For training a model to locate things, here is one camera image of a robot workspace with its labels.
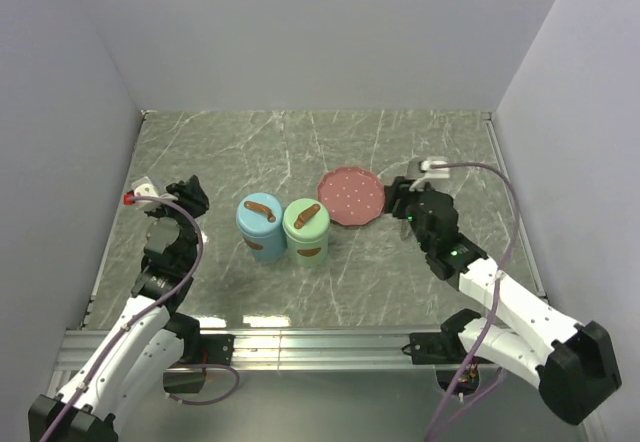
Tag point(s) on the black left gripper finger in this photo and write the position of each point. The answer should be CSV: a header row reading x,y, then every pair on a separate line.
x,y
195,200
179,191

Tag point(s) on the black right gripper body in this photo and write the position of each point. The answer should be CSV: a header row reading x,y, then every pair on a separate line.
x,y
412,213

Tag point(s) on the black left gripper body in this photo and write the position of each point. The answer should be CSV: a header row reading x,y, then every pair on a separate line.
x,y
186,224

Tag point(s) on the blue round lid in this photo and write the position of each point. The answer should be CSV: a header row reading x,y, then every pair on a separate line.
x,y
259,215

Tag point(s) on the green round lid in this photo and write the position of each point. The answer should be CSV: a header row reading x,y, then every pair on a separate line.
x,y
306,220

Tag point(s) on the blue cylindrical container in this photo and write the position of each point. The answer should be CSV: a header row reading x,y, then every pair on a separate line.
x,y
266,242

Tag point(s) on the green cylindrical container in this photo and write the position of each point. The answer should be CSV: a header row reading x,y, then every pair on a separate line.
x,y
307,247

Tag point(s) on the metal serving tongs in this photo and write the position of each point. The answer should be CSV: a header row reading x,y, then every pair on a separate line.
x,y
406,232

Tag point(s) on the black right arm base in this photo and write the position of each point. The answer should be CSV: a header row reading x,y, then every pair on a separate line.
x,y
444,348

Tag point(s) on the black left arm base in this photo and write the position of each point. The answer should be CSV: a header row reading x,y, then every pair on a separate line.
x,y
201,353

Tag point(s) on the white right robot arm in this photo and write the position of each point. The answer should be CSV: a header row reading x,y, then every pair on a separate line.
x,y
572,365

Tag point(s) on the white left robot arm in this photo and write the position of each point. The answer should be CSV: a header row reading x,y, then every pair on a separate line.
x,y
149,335

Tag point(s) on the pink dotted plate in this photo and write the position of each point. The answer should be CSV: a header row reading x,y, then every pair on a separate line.
x,y
352,195

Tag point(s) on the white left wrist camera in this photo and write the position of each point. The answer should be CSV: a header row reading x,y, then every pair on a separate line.
x,y
144,195

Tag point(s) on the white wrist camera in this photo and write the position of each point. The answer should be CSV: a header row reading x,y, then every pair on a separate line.
x,y
144,195
430,171

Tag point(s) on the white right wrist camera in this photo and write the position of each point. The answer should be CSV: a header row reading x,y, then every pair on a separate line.
x,y
430,171

